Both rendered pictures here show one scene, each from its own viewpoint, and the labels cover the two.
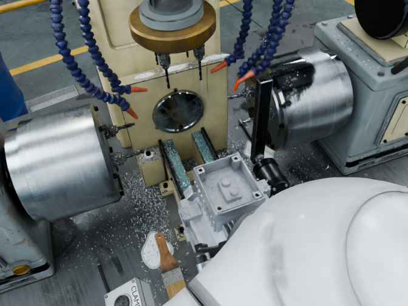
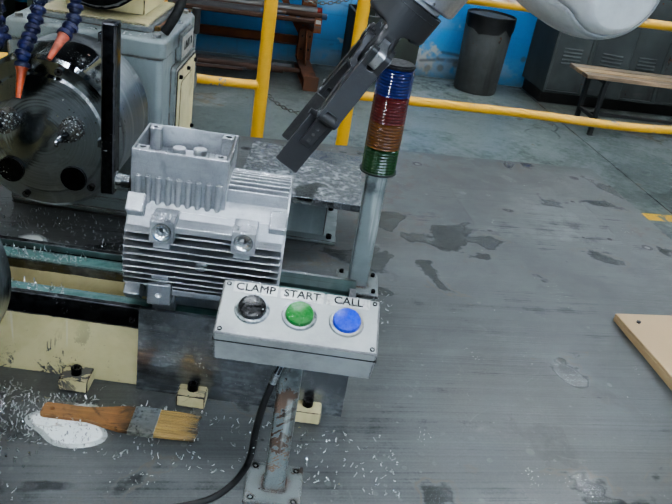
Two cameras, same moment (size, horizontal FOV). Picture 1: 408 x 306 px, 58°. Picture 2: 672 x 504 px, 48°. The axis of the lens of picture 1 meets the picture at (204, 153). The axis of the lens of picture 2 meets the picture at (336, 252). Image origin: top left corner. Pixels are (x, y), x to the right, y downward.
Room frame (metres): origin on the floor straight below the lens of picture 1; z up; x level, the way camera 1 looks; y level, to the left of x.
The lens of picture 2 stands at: (-0.01, 0.78, 1.49)
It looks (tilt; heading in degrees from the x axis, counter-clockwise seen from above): 27 degrees down; 284
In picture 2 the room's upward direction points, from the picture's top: 10 degrees clockwise
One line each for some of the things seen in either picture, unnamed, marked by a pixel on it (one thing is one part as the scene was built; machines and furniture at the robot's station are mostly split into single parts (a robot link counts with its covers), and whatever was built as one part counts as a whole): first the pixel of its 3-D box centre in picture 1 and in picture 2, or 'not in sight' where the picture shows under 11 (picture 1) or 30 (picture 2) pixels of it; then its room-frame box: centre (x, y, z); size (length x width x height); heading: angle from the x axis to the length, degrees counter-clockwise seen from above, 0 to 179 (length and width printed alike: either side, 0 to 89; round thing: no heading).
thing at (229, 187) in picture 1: (227, 192); (186, 167); (0.42, -0.04, 1.11); 0.12 x 0.11 x 0.07; 18
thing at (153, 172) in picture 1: (151, 165); not in sight; (0.71, 0.16, 0.86); 0.07 x 0.06 x 0.12; 107
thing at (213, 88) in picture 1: (173, 110); not in sight; (0.82, 0.08, 0.97); 0.30 x 0.11 x 0.34; 107
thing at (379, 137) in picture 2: not in sight; (384, 133); (0.25, -0.41, 1.10); 0.06 x 0.06 x 0.04
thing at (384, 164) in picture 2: not in sight; (380, 158); (0.25, -0.41, 1.05); 0.06 x 0.06 x 0.04
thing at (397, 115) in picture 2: not in sight; (389, 107); (0.25, -0.41, 1.14); 0.06 x 0.06 x 0.04
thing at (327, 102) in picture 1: (303, 96); (69, 111); (0.77, -0.28, 1.04); 0.41 x 0.25 x 0.25; 107
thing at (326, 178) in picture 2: not in sight; (299, 196); (0.44, -0.59, 0.86); 0.27 x 0.24 x 0.12; 107
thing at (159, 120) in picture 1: (179, 113); not in sight; (0.76, 0.06, 1.02); 0.15 x 0.02 x 0.15; 107
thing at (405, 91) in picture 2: not in sight; (394, 80); (0.25, -0.41, 1.19); 0.06 x 0.06 x 0.04
